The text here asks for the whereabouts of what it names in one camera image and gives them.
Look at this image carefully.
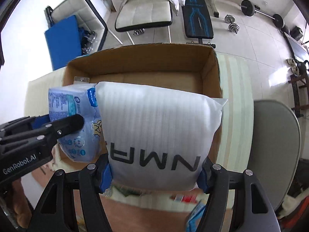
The light blue tissue pack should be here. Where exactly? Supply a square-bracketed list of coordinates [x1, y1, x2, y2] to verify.
[48, 83, 102, 162]

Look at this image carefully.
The white NMAX soft pouch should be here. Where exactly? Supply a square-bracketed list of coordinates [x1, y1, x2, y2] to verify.
[95, 82, 226, 192]

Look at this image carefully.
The person's left hand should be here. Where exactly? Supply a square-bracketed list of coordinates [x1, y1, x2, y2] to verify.
[12, 179, 32, 229]

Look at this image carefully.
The grey round chair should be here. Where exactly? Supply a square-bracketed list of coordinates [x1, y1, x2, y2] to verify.
[247, 100, 301, 210]

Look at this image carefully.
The striped cat table mat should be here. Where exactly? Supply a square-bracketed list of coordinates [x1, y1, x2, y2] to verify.
[25, 52, 254, 231]

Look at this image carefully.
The white chair with blue pad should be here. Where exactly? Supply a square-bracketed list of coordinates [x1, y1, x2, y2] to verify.
[45, 0, 123, 71]

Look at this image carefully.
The open cardboard milk box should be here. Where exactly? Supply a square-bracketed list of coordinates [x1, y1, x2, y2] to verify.
[56, 42, 223, 175]

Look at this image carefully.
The white leather chair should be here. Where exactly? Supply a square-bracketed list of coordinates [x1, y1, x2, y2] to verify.
[115, 0, 173, 42]

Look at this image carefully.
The chrome dumbbell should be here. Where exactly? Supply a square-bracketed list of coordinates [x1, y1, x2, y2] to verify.
[225, 14, 240, 34]

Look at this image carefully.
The black blue workout bench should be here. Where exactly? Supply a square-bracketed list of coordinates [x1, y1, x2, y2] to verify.
[182, 0, 214, 44]

